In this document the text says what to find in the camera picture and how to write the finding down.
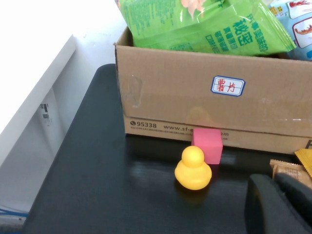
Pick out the red and blue snack bag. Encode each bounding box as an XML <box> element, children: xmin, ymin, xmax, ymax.
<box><xmin>269</xmin><ymin>0</ymin><xmax>312</xmax><ymax>61</ymax></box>

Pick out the brown biscuit packet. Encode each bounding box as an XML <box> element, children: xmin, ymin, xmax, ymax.
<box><xmin>269</xmin><ymin>158</ymin><xmax>312</xmax><ymax>189</ymax></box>

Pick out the white side panel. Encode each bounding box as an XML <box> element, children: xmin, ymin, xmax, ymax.
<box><xmin>0</xmin><ymin>34</ymin><xmax>77</xmax><ymax>221</ymax></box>

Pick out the yellow snack packet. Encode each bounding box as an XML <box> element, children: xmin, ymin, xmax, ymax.
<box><xmin>294</xmin><ymin>148</ymin><xmax>312</xmax><ymax>180</ymax></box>

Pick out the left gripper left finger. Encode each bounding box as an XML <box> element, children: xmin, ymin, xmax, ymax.
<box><xmin>244</xmin><ymin>174</ymin><xmax>312</xmax><ymax>234</ymax></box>

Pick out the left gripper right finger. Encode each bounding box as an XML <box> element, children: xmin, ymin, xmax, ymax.
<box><xmin>273</xmin><ymin>172</ymin><xmax>312</xmax><ymax>227</ymax></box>

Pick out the pink foam cube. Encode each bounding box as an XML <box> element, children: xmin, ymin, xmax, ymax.
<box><xmin>191</xmin><ymin>128</ymin><xmax>224</xmax><ymax>165</ymax></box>

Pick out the cardboard box with chips label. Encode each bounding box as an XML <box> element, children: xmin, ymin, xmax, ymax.
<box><xmin>113</xmin><ymin>26</ymin><xmax>312</xmax><ymax>155</ymax></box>

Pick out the light green chip bag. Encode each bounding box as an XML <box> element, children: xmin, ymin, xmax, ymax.
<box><xmin>115</xmin><ymin>0</ymin><xmax>297</xmax><ymax>58</ymax></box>

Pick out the yellow rubber duck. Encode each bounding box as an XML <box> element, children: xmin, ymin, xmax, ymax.
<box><xmin>174</xmin><ymin>145</ymin><xmax>213</xmax><ymax>191</ymax></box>

